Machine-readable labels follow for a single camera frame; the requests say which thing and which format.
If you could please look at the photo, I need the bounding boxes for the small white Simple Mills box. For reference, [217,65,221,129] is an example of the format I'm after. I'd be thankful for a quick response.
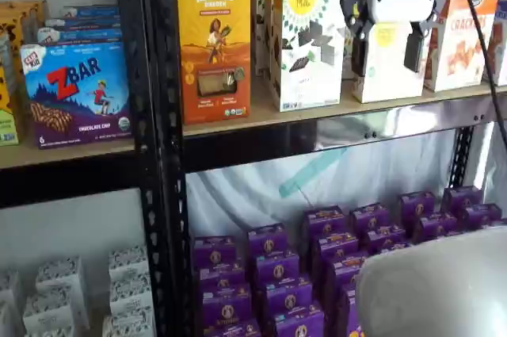
[341,24,356,81]
[351,20,432,105]

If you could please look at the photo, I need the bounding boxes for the large Simple Mills cookie box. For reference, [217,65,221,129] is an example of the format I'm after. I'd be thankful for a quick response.
[271,0,351,113]
[262,0,334,90]
[248,0,314,78]

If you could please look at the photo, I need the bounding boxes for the orange white crackers box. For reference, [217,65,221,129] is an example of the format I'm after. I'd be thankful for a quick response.
[422,0,506,94]

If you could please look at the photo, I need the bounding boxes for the white red snack box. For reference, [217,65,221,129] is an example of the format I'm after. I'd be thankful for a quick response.
[482,10,507,88]

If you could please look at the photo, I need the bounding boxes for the wooden shelf board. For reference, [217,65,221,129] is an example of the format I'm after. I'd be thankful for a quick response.
[181,74,507,139]
[0,135,136,170]

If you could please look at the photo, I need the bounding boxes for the orange Revival cracker box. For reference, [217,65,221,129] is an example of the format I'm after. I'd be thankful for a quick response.
[175,0,253,125]

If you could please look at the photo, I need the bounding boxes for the black metal shelf rack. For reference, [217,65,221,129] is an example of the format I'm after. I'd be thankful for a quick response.
[0,0,160,337]
[145,0,507,337]

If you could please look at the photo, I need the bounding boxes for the blue purple ZBar box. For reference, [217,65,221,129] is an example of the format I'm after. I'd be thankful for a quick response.
[62,4,121,20]
[19,40,133,150]
[36,27,124,46]
[44,16,122,32]

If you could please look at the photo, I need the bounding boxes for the white patterned box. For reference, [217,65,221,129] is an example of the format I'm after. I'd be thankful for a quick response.
[35,255,91,331]
[21,288,77,335]
[108,274,154,315]
[108,244,151,283]
[23,324,77,337]
[101,306,157,337]

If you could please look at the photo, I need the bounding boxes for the yellow brown cookie box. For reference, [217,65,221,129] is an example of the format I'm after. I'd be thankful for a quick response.
[0,0,51,44]
[0,20,25,90]

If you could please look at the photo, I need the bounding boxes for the yellow green cookie box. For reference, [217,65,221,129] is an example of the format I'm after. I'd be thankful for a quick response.
[0,63,21,147]

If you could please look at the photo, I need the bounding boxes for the teal tape strip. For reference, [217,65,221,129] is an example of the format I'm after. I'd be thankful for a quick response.
[278,147,346,199]

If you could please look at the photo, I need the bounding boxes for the thin black cable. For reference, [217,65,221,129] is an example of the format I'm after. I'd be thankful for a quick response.
[451,0,507,136]

